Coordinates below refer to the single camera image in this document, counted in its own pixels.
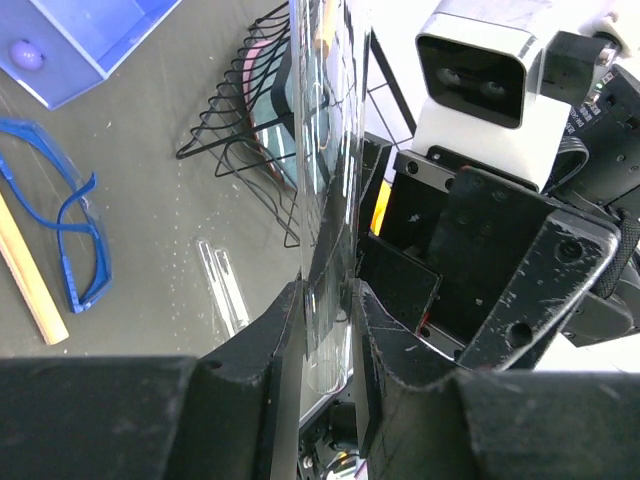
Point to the glass test tube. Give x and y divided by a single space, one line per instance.
330 43
223 315
234 294

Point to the wooden stick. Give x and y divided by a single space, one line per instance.
29 280

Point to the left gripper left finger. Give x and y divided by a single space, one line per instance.
231 414

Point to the yellow ribbed bowl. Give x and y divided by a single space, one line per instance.
380 207

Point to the black wire dish rack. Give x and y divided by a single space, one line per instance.
247 124

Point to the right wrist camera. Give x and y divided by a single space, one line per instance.
502 76

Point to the blue ceramic plate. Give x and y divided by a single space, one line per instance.
267 84

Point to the blue safety glasses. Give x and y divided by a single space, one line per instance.
76 214

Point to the purple drawer box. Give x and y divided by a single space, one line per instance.
59 50

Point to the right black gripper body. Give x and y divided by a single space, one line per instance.
489 270

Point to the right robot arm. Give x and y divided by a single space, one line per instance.
597 161

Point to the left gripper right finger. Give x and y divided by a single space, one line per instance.
421 417

